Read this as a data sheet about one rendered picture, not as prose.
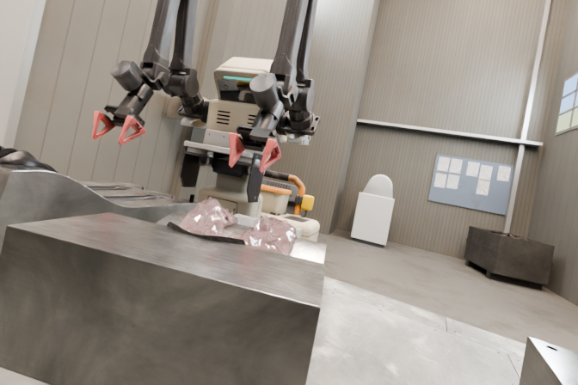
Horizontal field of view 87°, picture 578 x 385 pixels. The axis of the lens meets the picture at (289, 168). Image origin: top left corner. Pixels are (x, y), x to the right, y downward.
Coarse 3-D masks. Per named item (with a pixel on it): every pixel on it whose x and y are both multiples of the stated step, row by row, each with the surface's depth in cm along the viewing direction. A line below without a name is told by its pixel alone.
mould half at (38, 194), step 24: (0, 168) 40; (24, 168) 41; (0, 192) 39; (24, 192) 41; (48, 192) 43; (72, 192) 46; (96, 192) 62; (120, 192) 67; (144, 192) 71; (0, 216) 39; (24, 216) 41; (48, 216) 44; (72, 216) 46; (144, 216) 58; (0, 240) 39
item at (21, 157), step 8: (0, 152) 42; (8, 152) 42; (16, 152) 43; (24, 152) 43; (0, 160) 42; (8, 160) 43; (16, 160) 43; (24, 160) 44; (32, 160) 45; (48, 168) 47; (112, 200) 57; (120, 200) 59; (128, 200) 60
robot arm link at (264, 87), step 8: (256, 80) 72; (264, 80) 71; (272, 80) 71; (256, 88) 71; (264, 88) 70; (272, 88) 71; (280, 88) 76; (296, 88) 81; (256, 96) 72; (264, 96) 71; (272, 96) 72; (280, 96) 79; (288, 96) 78; (296, 96) 82; (256, 104) 75; (264, 104) 73; (272, 104) 74; (288, 104) 80
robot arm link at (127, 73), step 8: (120, 64) 85; (128, 64) 85; (136, 64) 87; (112, 72) 84; (120, 72) 83; (128, 72) 84; (136, 72) 87; (144, 72) 90; (160, 72) 94; (120, 80) 84; (128, 80) 85; (136, 80) 87; (144, 80) 92; (160, 80) 93; (168, 80) 96; (128, 88) 87; (136, 88) 88; (152, 88) 94; (160, 88) 94
